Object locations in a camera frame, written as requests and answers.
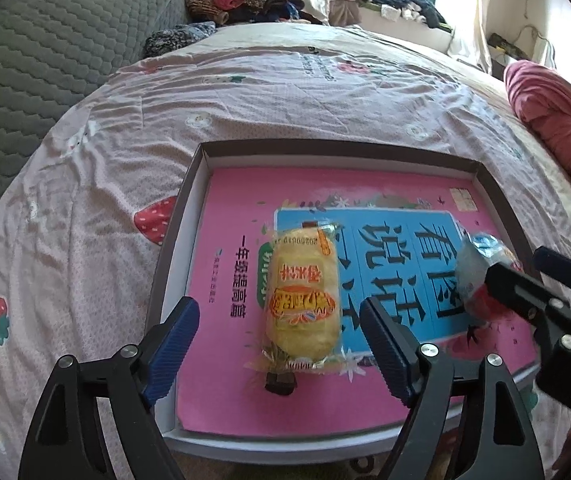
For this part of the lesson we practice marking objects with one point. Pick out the pink book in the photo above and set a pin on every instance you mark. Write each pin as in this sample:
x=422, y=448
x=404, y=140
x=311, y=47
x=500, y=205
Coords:
x=235, y=210

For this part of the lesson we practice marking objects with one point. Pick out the dark patterned cloth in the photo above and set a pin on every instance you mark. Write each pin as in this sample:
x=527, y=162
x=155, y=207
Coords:
x=175, y=40

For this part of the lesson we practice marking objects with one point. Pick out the grey quilted headboard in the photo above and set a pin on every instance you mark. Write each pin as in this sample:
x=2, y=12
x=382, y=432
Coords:
x=40, y=45

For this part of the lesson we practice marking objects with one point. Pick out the red and white snack packet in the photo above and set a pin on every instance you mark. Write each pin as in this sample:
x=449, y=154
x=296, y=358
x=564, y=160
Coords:
x=473, y=275

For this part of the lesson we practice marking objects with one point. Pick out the beige bed sheet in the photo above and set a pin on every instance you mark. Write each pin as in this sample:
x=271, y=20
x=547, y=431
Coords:
x=415, y=45

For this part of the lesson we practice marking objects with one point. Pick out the pink blanket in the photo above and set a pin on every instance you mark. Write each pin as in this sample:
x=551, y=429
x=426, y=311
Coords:
x=560, y=110

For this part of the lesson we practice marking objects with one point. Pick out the dark cardboard box tray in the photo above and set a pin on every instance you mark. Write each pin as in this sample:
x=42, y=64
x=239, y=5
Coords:
x=193, y=195

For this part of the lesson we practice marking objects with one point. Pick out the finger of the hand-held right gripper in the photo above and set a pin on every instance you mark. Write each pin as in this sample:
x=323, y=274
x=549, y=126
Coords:
x=510, y=285
x=548, y=257

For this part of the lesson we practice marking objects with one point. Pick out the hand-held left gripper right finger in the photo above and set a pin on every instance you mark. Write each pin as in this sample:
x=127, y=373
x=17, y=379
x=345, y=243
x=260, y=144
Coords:
x=385, y=350

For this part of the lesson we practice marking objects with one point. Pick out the brown cloth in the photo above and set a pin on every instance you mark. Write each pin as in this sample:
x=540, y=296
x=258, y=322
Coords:
x=345, y=12

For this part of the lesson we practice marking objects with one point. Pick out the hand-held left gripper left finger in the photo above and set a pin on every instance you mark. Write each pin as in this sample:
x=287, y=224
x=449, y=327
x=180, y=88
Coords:
x=173, y=350

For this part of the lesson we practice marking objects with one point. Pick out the strawberry printed bed sheet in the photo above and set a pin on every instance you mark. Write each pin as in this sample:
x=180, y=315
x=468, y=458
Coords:
x=115, y=170

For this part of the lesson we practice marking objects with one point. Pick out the yellow bread packet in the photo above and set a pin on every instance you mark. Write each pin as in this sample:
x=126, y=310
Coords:
x=303, y=290

